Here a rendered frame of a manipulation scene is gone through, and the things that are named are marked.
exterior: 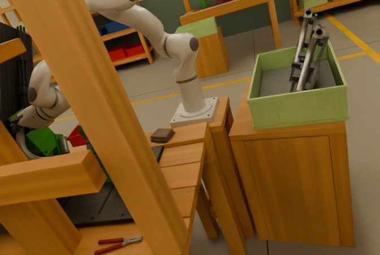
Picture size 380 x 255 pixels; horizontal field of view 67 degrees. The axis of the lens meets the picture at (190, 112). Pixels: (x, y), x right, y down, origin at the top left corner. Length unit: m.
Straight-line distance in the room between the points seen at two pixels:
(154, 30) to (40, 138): 0.67
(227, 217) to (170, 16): 5.50
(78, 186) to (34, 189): 0.12
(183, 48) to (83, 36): 0.81
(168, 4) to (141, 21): 5.35
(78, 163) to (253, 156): 1.00
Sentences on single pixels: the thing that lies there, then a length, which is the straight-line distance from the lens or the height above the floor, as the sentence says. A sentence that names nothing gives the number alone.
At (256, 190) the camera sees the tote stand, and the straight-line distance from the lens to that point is 1.66.
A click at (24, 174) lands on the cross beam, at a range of 0.78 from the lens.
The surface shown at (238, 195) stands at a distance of 1.73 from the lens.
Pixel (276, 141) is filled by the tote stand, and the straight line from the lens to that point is 1.42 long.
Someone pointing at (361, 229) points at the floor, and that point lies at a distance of 2.01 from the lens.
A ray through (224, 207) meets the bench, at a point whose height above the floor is 0.42.
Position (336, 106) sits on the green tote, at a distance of 1.37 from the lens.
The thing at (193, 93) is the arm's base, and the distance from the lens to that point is 1.49.
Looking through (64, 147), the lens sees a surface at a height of 1.06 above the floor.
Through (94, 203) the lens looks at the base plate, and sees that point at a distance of 1.21.
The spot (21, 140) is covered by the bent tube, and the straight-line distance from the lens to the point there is 1.27.
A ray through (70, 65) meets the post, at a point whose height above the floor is 1.47.
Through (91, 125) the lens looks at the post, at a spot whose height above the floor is 1.33.
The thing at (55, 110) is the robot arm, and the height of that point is 1.28.
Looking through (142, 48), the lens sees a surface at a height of 0.37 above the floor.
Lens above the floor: 1.56
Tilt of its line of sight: 26 degrees down
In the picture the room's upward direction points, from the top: 19 degrees counter-clockwise
